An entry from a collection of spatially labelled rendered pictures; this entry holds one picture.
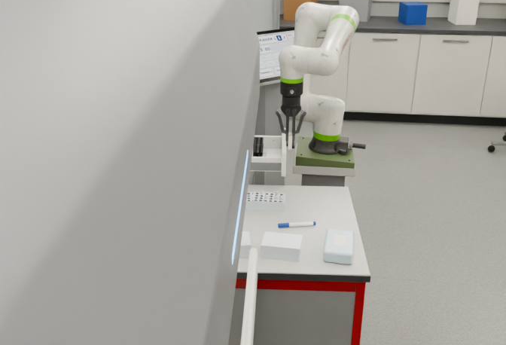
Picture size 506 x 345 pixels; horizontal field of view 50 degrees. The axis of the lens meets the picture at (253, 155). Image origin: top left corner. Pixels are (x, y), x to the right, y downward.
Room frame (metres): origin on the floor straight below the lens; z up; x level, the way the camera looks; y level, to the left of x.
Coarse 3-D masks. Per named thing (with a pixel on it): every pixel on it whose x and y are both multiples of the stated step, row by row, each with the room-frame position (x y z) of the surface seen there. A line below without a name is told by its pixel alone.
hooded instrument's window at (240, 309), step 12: (252, 156) 1.29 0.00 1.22; (252, 168) 1.28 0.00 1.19; (252, 180) 1.28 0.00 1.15; (252, 192) 1.29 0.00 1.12; (252, 204) 1.28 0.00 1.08; (252, 216) 1.29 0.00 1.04; (252, 228) 1.29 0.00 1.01; (252, 240) 1.29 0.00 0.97; (240, 252) 0.84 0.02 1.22; (252, 252) 1.29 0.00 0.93; (240, 264) 0.83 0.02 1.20; (240, 276) 0.83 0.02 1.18; (240, 288) 0.83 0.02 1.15; (240, 300) 0.82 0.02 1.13; (240, 312) 0.82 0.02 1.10; (240, 324) 0.82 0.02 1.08; (240, 336) 0.81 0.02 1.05
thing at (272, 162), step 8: (256, 136) 2.27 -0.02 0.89; (264, 136) 2.27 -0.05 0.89; (272, 136) 2.27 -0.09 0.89; (280, 136) 2.27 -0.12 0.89; (264, 144) 2.27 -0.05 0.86; (272, 144) 2.27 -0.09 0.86; (280, 144) 2.27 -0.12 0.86; (272, 152) 2.22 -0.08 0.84; (280, 152) 2.22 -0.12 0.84; (256, 160) 2.03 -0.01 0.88; (264, 160) 2.03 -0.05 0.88; (272, 160) 2.03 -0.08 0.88; (280, 160) 2.03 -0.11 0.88; (256, 168) 2.03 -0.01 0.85; (264, 168) 2.03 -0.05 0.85; (272, 168) 2.02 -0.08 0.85; (280, 168) 2.02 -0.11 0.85
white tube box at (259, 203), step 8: (256, 192) 1.91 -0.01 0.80; (264, 192) 1.91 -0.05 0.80; (272, 192) 1.91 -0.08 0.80; (280, 192) 1.91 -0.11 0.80; (256, 200) 1.86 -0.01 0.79; (264, 200) 1.85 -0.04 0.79; (272, 200) 1.85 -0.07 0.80; (280, 200) 1.85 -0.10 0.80; (256, 208) 1.84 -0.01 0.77; (264, 208) 1.83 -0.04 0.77; (272, 208) 1.83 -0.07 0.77; (280, 208) 1.83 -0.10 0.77
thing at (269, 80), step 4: (288, 28) 3.26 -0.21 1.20; (292, 28) 3.27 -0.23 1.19; (260, 32) 3.14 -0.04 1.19; (264, 32) 3.15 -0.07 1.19; (268, 32) 3.17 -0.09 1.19; (272, 32) 3.18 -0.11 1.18; (260, 80) 2.92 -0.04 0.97; (264, 80) 2.93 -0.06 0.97; (268, 80) 2.94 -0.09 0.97; (272, 80) 2.95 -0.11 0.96; (276, 80) 2.97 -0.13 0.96; (260, 84) 2.93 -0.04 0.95; (264, 84) 2.96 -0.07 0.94
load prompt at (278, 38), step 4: (260, 36) 3.12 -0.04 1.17; (264, 36) 3.14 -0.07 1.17; (268, 36) 3.15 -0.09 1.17; (272, 36) 3.16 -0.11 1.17; (276, 36) 3.17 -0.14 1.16; (280, 36) 3.19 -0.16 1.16; (284, 36) 3.20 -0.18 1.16; (260, 40) 3.10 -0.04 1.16; (264, 40) 3.12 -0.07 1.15; (268, 40) 3.13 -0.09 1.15; (272, 40) 3.14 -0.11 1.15; (276, 40) 3.16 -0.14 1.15; (280, 40) 3.17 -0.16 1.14; (284, 40) 3.18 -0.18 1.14
